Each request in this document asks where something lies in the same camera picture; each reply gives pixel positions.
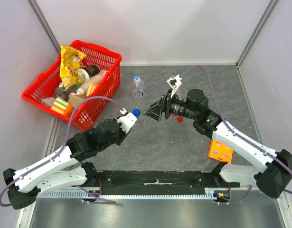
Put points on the red plastic basket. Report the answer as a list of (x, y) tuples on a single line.
[(49, 84)]

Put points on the wooden block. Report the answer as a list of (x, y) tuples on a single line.
[(75, 100)]

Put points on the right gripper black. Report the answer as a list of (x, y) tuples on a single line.
[(164, 107)]

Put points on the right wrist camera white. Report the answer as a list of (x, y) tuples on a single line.
[(174, 82)]

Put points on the orange packet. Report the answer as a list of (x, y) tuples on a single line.
[(68, 110)]

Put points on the white cable duct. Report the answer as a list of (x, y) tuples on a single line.
[(80, 194)]

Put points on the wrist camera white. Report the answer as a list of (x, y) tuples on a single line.
[(127, 120), (174, 82)]

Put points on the orange snack box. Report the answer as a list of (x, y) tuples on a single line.
[(220, 152)]

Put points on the brown cup with lid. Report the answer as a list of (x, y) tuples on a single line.
[(88, 72)]

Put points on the small clear water bottle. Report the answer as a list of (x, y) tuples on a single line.
[(138, 87)]

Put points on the yellow wafer pack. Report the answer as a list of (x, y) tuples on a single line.
[(91, 89)]

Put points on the blue bottle cap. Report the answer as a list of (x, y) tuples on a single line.
[(136, 113)]

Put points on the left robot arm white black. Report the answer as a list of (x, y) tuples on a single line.
[(26, 185)]

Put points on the striped yellow green sponge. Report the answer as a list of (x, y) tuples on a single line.
[(59, 105)]

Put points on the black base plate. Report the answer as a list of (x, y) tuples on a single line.
[(195, 178)]

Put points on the beige sauce bottle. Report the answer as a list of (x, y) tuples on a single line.
[(82, 90)]

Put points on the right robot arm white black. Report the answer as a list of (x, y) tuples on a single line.
[(271, 170)]

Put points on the yellow chips bag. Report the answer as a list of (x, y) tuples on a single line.
[(71, 62)]

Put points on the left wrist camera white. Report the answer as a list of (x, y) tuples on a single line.
[(127, 120)]

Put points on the red bottle cap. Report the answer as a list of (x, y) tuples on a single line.
[(180, 119)]

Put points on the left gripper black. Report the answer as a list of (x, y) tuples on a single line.
[(124, 134)]

